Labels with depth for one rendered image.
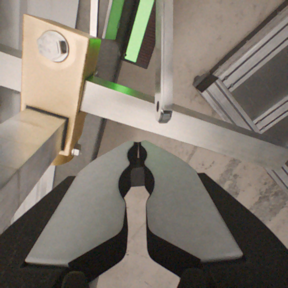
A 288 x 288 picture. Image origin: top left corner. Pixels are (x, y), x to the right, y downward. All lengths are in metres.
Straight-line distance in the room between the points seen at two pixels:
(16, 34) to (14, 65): 0.27
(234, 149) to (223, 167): 1.18
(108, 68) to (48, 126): 0.19
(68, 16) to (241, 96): 0.76
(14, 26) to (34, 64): 0.29
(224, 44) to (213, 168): 0.76
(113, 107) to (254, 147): 0.16
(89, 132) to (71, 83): 0.21
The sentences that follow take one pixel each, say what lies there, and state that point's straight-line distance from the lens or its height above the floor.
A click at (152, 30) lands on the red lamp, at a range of 0.33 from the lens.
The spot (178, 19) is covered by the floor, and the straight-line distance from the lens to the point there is 1.05.
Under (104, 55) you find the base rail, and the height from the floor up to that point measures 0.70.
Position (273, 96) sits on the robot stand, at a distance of 1.04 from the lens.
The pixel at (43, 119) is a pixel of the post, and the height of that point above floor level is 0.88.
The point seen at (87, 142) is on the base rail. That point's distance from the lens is 0.39.
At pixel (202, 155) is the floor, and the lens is 1.30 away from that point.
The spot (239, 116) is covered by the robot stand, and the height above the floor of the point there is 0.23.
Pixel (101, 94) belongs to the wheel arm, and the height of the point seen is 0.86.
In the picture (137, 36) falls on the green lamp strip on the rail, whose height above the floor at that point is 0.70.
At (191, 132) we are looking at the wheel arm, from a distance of 0.20.
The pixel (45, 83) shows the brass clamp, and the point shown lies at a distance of 0.19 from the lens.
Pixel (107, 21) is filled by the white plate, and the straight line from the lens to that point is 0.24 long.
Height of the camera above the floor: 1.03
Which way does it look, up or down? 61 degrees down
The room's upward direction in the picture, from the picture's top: 178 degrees clockwise
